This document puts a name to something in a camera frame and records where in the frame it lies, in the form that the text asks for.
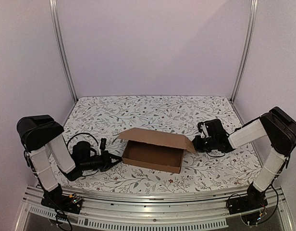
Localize front aluminium rail base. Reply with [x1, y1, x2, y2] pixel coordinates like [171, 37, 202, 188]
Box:
[14, 185, 295, 231]

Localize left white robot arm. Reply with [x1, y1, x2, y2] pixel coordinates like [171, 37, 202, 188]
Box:
[16, 115, 122, 209]

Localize aluminium frame post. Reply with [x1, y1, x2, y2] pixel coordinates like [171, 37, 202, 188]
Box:
[49, 0, 78, 103]
[230, 0, 259, 104]

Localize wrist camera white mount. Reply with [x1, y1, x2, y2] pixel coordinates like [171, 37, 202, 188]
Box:
[99, 138, 107, 155]
[197, 122, 209, 138]

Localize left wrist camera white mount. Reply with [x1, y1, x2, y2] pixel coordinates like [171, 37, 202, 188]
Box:
[99, 138, 107, 155]

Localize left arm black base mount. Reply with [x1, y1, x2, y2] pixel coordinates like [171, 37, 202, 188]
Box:
[41, 187, 83, 214]

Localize floral patterned table mat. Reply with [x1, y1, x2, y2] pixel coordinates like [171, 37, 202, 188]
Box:
[49, 96, 261, 194]

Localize brown cardboard box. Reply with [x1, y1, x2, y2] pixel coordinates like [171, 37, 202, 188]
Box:
[118, 128, 196, 174]

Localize left aluminium frame post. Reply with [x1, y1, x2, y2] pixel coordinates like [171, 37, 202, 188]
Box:
[49, 0, 78, 103]

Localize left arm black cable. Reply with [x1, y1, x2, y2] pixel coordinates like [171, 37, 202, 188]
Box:
[65, 132, 100, 154]

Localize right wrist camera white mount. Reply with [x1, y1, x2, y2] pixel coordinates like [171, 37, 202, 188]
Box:
[197, 122, 209, 138]

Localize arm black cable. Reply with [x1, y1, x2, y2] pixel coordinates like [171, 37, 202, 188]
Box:
[222, 127, 242, 142]
[65, 132, 100, 154]

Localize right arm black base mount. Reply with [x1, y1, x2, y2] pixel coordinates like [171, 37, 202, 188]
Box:
[226, 192, 268, 226]

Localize right aluminium frame post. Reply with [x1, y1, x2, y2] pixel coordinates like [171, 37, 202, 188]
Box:
[230, 0, 259, 104]

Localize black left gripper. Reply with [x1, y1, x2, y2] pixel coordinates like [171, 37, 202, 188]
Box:
[80, 151, 122, 172]

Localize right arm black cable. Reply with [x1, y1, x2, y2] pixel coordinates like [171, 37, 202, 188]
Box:
[222, 127, 242, 142]

